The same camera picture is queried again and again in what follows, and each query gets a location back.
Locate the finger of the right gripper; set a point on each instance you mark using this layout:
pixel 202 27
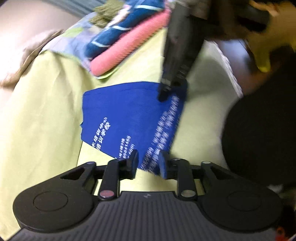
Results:
pixel 164 91

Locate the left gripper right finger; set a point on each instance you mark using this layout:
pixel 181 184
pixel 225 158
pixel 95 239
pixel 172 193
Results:
pixel 225 199

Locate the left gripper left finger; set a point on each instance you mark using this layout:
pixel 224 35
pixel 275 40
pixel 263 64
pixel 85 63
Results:
pixel 66 200

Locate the blue fabric shopping bag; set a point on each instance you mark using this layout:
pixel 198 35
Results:
pixel 121 118

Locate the blue patterned fleece blanket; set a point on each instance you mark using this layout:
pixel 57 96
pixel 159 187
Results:
pixel 131 14

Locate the pink knitted blanket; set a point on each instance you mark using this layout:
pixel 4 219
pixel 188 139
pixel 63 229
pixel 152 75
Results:
pixel 113 56

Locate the green sofa cover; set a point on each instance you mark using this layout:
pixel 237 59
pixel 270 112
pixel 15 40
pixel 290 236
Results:
pixel 40 130

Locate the green chevron pillow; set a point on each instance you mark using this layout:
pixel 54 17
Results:
pixel 106 12

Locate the patchwork plaid sofa throw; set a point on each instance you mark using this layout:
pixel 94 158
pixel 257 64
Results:
pixel 72 42

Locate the grey curtain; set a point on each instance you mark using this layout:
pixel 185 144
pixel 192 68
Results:
pixel 77 7

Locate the beige cushion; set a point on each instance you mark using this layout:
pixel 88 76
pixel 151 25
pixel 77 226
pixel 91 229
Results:
pixel 16 61

